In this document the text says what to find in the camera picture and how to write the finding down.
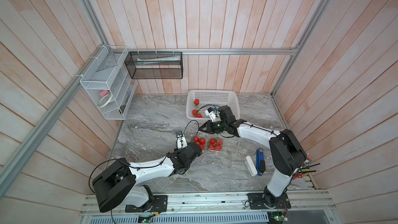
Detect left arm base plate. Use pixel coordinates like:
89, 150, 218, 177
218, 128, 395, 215
125, 195, 168, 213

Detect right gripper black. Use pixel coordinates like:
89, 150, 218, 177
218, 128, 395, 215
198, 121, 228, 134

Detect blue object on table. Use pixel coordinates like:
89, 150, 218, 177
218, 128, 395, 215
256, 148, 266, 176

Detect clear plastic clamshell container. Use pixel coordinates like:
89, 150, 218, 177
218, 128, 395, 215
208, 138, 222, 152

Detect black mesh wall basket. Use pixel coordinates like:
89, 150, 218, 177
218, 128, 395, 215
124, 51, 183, 80

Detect roll of tape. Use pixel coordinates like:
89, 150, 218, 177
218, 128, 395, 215
97, 92, 113, 108

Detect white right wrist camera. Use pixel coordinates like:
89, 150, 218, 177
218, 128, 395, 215
205, 107, 218, 122

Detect red pen cup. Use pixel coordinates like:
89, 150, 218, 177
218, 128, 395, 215
292, 158, 320, 180

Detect white wire wall shelf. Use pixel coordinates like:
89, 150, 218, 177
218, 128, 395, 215
80, 45, 137, 120

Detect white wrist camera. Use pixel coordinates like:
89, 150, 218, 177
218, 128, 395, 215
205, 107, 218, 122
176, 131, 188, 150

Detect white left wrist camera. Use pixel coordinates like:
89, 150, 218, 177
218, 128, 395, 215
176, 131, 188, 150

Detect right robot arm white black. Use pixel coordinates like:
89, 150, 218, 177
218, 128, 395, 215
199, 106, 307, 208

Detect white perforated plastic basket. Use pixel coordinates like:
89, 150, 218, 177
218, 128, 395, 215
186, 90, 240, 121

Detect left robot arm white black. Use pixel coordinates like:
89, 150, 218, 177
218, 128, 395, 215
92, 143, 202, 213

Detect pink note pad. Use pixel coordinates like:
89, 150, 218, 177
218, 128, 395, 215
99, 90, 109, 98

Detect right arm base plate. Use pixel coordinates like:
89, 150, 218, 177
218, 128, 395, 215
245, 192, 291, 210

